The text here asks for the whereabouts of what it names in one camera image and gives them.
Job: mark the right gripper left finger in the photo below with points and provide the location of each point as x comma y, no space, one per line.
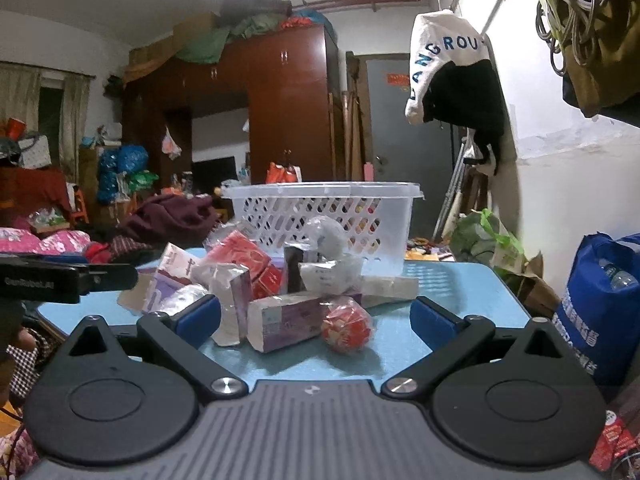
175,341

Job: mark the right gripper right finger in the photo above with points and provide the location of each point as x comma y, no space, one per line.
453,341

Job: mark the purple white long box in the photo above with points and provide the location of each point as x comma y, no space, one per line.
277,322

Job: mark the red ball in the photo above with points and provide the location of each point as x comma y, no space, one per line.
346,327

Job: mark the pink floral bedding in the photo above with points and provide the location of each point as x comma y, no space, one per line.
17,241

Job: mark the white purple carton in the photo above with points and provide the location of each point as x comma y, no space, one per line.
155,285

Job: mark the red patterned packet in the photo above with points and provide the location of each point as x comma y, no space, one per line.
238,249

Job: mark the green white plastic bag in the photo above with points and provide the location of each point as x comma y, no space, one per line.
480,237

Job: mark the maroon clothing pile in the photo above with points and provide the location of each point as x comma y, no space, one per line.
170,218

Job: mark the aluminium crutches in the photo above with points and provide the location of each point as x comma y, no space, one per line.
454,185

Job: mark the clear plastic laundry basket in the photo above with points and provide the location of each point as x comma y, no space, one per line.
370,219

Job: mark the blue shopping bag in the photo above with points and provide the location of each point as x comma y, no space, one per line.
600,324

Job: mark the white round wrapped item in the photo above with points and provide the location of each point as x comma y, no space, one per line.
328,236

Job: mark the clear plastic water bottle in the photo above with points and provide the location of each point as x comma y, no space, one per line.
619,279

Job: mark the orange white hanging bag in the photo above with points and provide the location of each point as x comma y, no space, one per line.
277,174

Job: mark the grey door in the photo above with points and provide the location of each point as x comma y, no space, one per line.
424,154

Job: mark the black hanging garment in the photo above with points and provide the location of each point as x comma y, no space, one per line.
469,97

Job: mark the dark red wooden wardrobe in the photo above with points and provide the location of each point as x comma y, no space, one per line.
289,83

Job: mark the olive hanging bag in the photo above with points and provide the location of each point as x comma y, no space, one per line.
601,56

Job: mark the white blue lettered garment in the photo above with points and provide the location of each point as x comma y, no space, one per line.
437,39

